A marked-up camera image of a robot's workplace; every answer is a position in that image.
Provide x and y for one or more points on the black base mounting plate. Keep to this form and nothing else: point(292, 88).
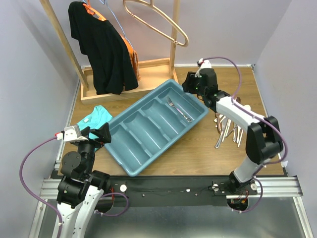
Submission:
point(166, 191)

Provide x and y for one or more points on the large white ceramic spoon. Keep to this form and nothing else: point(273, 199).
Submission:
point(247, 107)

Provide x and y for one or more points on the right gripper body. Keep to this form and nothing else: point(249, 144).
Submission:
point(201, 90)

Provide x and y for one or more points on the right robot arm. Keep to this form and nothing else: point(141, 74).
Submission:
point(263, 141)

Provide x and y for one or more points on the silver knife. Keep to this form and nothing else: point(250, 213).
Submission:
point(227, 127)

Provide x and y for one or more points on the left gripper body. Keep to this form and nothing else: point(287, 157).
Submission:
point(89, 145)

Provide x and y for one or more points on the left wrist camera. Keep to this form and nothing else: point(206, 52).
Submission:
point(71, 134)

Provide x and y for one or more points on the black t-shirt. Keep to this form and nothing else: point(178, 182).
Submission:
point(101, 43)

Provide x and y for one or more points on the blue-grey plastic cutlery tray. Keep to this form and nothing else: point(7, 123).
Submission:
point(146, 129)

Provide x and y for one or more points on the blue wire hanger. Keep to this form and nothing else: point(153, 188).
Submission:
point(105, 2)

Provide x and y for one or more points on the copper metal hanger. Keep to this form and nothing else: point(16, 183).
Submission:
point(146, 12)

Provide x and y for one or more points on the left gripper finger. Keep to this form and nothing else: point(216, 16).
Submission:
point(85, 132)
point(103, 134)

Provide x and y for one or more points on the white chopstick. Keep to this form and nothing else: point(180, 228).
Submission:
point(235, 133)
point(240, 138)

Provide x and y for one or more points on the aluminium frame rail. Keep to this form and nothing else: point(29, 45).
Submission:
point(177, 207)

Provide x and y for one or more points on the orange plastic hanger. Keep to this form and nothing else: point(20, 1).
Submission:
point(90, 10)

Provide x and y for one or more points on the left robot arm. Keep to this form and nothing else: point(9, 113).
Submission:
point(80, 187)

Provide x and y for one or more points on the wooden clothes rack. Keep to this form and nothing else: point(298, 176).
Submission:
point(153, 72)

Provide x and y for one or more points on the copper knife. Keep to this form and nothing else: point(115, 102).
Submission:
point(218, 123)

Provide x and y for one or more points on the teal folded t-shirt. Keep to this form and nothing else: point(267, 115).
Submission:
point(95, 119)

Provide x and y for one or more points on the silver fork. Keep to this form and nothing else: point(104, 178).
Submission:
point(171, 103)

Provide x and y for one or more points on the orange garment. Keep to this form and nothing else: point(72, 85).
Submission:
point(130, 53)

